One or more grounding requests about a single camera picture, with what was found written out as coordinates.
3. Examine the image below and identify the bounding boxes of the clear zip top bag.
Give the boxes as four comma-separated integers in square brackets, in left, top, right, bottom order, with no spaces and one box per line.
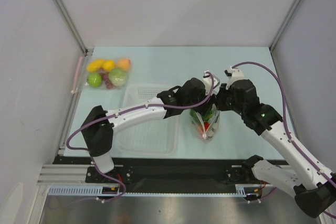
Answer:
[190,105,220,141]

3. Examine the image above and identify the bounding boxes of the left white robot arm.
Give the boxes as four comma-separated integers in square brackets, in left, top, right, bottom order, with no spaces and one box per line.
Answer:
[81,73,218,182]

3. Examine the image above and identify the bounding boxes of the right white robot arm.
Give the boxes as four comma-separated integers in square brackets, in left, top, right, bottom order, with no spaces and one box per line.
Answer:
[216,79,335,218]

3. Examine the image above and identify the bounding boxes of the fake green lettuce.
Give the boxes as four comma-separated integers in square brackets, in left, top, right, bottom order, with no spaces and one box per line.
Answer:
[190,110,213,124]

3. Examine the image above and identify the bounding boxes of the fake red orange pepper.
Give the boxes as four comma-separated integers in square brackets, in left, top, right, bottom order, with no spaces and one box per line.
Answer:
[196,122,209,134]

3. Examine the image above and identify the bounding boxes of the orange fake peach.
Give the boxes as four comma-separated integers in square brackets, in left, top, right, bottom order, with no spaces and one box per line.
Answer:
[116,58,131,71]

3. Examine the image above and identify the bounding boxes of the pale green fake cabbage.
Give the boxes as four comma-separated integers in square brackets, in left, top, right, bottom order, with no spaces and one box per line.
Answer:
[109,68,128,87]

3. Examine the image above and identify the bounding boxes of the zip bag of fake fruit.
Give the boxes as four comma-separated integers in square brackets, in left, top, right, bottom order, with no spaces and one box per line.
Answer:
[71,57,132,94]

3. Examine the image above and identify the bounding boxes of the fake red grapes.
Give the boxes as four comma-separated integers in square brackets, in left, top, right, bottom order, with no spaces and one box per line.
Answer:
[99,68,114,90]

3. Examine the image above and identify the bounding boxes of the yellow fake lemon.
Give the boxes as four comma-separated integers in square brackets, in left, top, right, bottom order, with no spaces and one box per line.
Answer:
[102,60,115,71]

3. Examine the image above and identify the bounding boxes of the green fake apple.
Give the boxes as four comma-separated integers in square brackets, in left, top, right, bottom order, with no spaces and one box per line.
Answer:
[87,73,102,87]

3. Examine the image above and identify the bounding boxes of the yellow fake mango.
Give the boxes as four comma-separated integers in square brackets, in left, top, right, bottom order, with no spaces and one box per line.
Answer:
[86,59,105,73]

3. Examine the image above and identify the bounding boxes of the white perforated plastic basket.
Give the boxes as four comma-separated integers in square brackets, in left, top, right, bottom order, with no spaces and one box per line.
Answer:
[113,83,179,156]

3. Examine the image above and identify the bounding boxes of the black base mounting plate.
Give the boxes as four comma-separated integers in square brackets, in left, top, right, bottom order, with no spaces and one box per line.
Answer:
[53,156,267,193]

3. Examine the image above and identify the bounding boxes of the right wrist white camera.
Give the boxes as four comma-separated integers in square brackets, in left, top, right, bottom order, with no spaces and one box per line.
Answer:
[224,67,245,90]

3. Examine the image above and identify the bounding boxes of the wrist white camera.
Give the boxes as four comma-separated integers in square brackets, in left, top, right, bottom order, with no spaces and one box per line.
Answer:
[224,67,245,90]
[202,71,220,94]

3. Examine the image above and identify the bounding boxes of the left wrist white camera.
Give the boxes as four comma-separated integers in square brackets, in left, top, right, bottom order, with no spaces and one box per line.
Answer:
[202,71,220,94]

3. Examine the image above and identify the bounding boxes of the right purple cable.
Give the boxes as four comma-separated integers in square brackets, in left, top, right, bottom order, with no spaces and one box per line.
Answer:
[230,61,336,218]

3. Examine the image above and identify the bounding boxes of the purple cable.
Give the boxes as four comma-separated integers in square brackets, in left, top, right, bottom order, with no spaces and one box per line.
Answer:
[65,71,215,204]
[230,61,336,218]

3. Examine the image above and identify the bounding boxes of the white slotted cable duct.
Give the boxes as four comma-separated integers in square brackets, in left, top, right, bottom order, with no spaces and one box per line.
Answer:
[48,185,258,197]

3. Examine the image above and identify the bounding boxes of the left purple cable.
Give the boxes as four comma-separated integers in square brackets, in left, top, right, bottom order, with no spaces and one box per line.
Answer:
[65,71,215,204]

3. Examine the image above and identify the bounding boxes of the right aluminium frame post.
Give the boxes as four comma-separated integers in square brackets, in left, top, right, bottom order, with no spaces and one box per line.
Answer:
[269,0,303,53]

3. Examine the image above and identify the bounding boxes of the aluminium frame post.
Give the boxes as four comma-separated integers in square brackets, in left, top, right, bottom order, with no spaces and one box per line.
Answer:
[52,0,88,55]
[269,0,303,53]

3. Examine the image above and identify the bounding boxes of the left aluminium frame post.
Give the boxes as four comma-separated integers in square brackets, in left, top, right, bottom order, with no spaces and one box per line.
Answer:
[52,0,88,55]

